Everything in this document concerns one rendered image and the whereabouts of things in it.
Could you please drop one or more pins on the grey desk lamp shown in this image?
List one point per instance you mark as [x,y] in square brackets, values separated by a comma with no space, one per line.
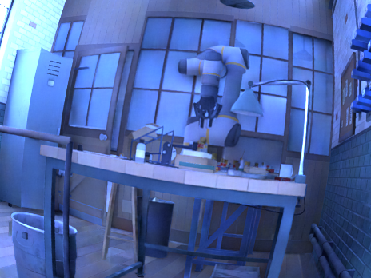
[249,104]

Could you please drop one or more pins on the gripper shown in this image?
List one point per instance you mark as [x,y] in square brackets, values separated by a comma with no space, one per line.
[207,103]

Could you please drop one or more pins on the cardboard box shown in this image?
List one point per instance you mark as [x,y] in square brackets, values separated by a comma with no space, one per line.
[146,133]

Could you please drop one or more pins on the dark ceiling lamp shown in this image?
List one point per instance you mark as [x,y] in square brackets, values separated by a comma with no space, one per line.
[237,3]

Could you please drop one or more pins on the white mug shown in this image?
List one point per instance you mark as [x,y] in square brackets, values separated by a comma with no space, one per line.
[286,172]

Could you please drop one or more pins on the wooden stool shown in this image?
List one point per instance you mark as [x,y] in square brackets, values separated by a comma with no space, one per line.
[121,220]

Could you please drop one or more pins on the grey metal bucket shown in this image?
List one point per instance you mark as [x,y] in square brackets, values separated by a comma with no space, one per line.
[37,246]

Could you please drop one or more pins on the large grid window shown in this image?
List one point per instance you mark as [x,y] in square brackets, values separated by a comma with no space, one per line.
[179,72]

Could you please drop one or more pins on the white plastic bottle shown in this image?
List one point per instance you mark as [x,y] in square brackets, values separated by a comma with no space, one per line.
[140,151]

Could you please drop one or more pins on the blue trestle stand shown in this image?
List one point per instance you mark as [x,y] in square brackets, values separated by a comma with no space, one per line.
[223,231]

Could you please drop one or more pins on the grey metal locker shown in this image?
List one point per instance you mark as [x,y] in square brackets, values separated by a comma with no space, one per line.
[32,127]

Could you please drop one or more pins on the brown glazed door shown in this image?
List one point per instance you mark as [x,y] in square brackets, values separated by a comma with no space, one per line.
[92,95]

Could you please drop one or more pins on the blue frame workbench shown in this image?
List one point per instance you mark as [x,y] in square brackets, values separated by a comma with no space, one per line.
[162,185]

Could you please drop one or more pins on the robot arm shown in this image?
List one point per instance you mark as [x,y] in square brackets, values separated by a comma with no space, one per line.
[229,86]

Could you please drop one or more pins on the small transom window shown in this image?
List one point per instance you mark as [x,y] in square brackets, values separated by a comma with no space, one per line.
[67,37]

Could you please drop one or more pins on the brown notice board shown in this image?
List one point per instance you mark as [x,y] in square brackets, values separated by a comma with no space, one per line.
[347,98]

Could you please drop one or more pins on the blue bin rack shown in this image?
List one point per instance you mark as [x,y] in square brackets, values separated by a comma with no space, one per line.
[362,63]

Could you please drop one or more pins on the dark floor pipes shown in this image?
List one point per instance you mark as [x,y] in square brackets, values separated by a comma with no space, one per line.
[327,249]

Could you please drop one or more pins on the dark round waste bin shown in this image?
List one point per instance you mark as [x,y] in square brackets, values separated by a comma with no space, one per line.
[159,225]

